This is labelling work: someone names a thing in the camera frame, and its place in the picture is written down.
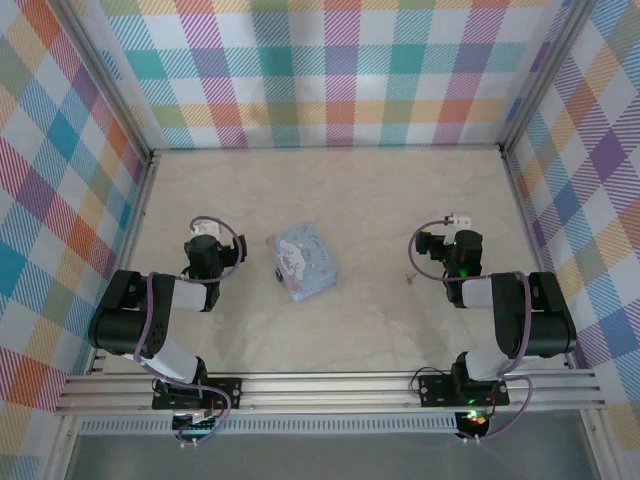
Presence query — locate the black circuit board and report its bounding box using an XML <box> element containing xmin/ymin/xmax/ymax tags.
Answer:
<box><xmin>172</xmin><ymin>408</ymin><xmax>221</xmax><ymax>434</ymax></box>

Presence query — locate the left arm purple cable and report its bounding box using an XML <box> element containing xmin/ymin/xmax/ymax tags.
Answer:
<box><xmin>133</xmin><ymin>215</ymin><xmax>250</xmax><ymax>449</ymax></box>

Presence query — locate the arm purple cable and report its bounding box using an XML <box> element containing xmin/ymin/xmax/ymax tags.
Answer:
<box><xmin>133</xmin><ymin>215</ymin><xmax>250</xmax><ymax>449</ymax></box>
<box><xmin>408</xmin><ymin>219</ymin><xmax>534</xmax><ymax>446</ymax></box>

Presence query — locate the aluminium table edge rail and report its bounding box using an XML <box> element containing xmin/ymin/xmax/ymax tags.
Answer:
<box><xmin>85</xmin><ymin>152</ymin><xmax>164</xmax><ymax>376</ymax></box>

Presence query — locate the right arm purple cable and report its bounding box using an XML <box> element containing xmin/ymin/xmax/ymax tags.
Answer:
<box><xmin>408</xmin><ymin>219</ymin><xmax>534</xmax><ymax>446</ymax></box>

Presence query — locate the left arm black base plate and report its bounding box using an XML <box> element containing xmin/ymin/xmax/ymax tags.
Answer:
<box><xmin>151</xmin><ymin>377</ymin><xmax>243</xmax><ymax>410</ymax></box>

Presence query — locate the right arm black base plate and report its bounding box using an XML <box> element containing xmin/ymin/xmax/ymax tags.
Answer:
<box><xmin>418</xmin><ymin>373</ymin><xmax>510</xmax><ymax>407</ymax></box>

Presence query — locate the wide slotted aluminium rail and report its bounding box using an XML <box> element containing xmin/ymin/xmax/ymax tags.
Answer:
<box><xmin>53</xmin><ymin>368</ymin><xmax>609</xmax><ymax>415</ymax></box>

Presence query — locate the aluminium frame post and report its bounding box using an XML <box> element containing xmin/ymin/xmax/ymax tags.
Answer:
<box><xmin>53</xmin><ymin>0</ymin><xmax>155</xmax><ymax>160</ymax></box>
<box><xmin>579</xmin><ymin>410</ymin><xmax>624</xmax><ymax>480</ymax></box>
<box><xmin>498</xmin><ymin>0</ymin><xmax>604</xmax><ymax>157</ymax></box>
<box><xmin>47</xmin><ymin>413</ymin><xmax>84</xmax><ymax>480</ymax></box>

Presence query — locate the grey slotted cable duct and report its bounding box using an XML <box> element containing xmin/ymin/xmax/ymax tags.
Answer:
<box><xmin>77</xmin><ymin>412</ymin><xmax>461</xmax><ymax>436</ymax></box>

